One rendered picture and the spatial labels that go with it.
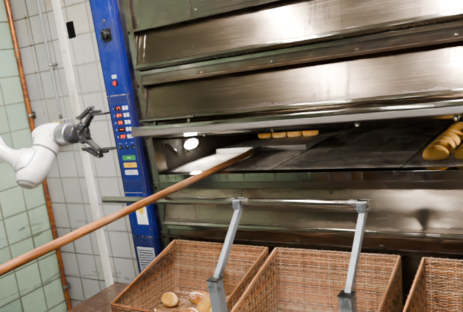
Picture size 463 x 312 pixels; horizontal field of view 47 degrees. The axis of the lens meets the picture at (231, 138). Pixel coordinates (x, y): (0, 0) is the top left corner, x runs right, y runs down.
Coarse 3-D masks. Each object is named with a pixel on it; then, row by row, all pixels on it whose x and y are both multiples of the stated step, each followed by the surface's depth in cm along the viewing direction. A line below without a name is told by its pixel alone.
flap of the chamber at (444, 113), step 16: (384, 112) 187; (400, 112) 184; (416, 112) 181; (432, 112) 178; (448, 112) 176; (176, 128) 239; (192, 128) 234; (208, 128) 229; (224, 128) 224; (240, 128) 220; (256, 128) 218; (272, 128) 221; (288, 128) 223; (304, 128) 226
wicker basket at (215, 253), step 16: (176, 240) 267; (192, 240) 263; (160, 256) 259; (176, 256) 267; (208, 256) 256; (240, 256) 245; (256, 256) 240; (144, 272) 250; (160, 272) 259; (176, 272) 266; (192, 272) 260; (208, 272) 255; (224, 272) 250; (240, 272) 245; (256, 272) 230; (128, 288) 241; (144, 288) 250; (160, 288) 258; (176, 288) 265; (192, 288) 260; (224, 288) 249; (240, 288) 219; (256, 288) 229; (112, 304) 232; (128, 304) 241; (144, 304) 249; (160, 304) 257; (192, 304) 253
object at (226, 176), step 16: (160, 176) 269; (176, 176) 263; (208, 176) 253; (224, 176) 248; (240, 176) 243; (256, 176) 238; (272, 176) 234; (288, 176) 229; (304, 176) 225; (320, 176) 221; (336, 176) 217; (352, 176) 214; (368, 176) 210; (384, 176) 207; (400, 176) 203; (416, 176) 200; (432, 176) 197; (448, 176) 194
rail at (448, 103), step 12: (360, 108) 192; (372, 108) 190; (384, 108) 187; (396, 108) 185; (408, 108) 183; (420, 108) 181; (228, 120) 223; (240, 120) 220; (252, 120) 217; (264, 120) 214; (276, 120) 211
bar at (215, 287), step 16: (240, 208) 199; (352, 208) 176; (368, 208) 174; (224, 256) 190; (352, 256) 166; (352, 272) 163; (208, 288) 186; (352, 288) 161; (224, 304) 187; (352, 304) 158
